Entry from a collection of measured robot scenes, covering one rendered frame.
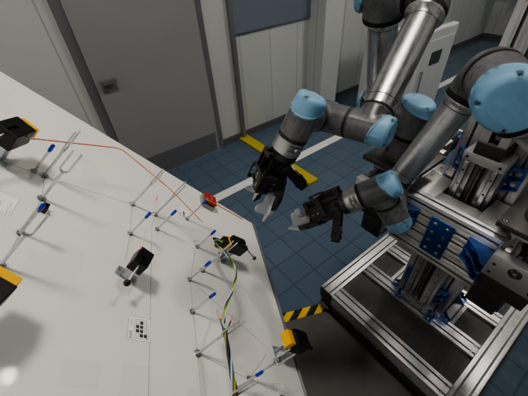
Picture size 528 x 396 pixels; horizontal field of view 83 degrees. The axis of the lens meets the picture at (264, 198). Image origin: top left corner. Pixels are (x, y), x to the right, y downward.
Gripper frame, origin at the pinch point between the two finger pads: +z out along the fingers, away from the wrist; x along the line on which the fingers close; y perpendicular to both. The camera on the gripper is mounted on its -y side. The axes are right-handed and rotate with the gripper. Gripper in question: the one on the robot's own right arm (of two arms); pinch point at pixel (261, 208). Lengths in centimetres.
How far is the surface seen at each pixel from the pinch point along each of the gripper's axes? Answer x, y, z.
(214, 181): -174, -67, 126
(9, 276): 25, 52, -8
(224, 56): -254, -66, 28
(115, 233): 3.1, 37.9, 7.9
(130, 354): 31.1, 35.5, 9.3
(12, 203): 3, 56, -1
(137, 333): 27.1, 33.8, 9.9
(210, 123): -233, -66, 94
